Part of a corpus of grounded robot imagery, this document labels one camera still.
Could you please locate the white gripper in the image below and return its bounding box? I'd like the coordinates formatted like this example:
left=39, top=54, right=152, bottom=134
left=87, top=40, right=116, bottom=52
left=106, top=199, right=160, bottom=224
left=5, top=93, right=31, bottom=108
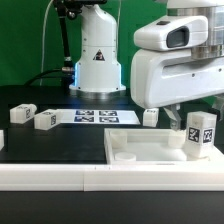
left=130, top=49, right=224, bottom=130

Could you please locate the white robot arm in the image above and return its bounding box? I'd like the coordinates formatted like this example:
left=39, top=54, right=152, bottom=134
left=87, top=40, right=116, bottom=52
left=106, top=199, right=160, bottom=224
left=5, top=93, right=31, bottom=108
left=70, top=0, right=224, bottom=129

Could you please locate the white U-shaped obstacle fence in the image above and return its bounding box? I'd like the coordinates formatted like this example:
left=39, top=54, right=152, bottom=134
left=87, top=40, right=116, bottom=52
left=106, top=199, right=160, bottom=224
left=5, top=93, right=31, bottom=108
left=0, top=129, right=224, bottom=192

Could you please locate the white sheet with AprilTags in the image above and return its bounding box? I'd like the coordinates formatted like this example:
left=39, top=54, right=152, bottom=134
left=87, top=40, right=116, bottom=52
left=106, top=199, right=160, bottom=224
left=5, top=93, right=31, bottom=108
left=60, top=109, right=140, bottom=125

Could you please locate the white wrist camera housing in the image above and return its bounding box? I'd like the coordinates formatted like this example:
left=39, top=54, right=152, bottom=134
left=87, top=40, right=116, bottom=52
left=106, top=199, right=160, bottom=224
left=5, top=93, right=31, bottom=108
left=134, top=16, right=208, bottom=51

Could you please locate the black cable bundle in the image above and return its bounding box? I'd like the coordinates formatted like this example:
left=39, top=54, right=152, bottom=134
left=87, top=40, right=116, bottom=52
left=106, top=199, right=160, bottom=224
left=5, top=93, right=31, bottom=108
left=23, top=67, right=74, bottom=87

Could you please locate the white cable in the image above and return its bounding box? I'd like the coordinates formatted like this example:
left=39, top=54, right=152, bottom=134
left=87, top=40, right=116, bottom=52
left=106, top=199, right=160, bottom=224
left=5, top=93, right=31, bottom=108
left=39, top=0, right=55, bottom=87

